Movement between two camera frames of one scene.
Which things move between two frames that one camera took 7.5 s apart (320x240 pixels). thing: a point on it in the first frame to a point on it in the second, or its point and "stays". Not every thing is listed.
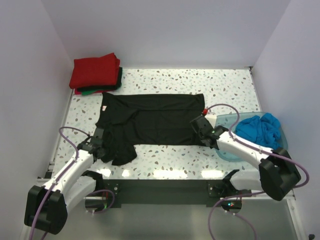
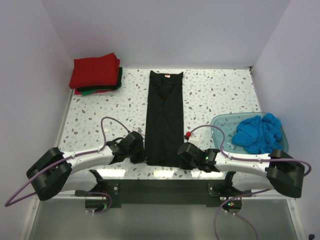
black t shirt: [130, 120] to [164, 127]
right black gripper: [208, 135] to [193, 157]
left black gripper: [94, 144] to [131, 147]
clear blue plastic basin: [226, 121] stays
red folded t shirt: [102, 71] stays
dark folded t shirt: [104, 87] stays
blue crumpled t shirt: [264, 130] stays
